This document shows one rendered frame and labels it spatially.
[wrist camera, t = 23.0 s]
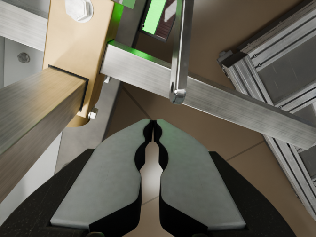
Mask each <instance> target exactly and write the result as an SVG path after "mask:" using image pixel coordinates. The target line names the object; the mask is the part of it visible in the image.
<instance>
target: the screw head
mask: <svg viewBox="0 0 316 237"><path fill-rule="evenodd" d="M65 7H66V13H67V14H68V15H70V16H71V17H72V18H73V19H74V20H75V21H77V22H80V23H85V22H88V21H89V20H90V19H91V18H92V16H93V13H94V7H93V4H92V2H91V0H65Z"/></svg>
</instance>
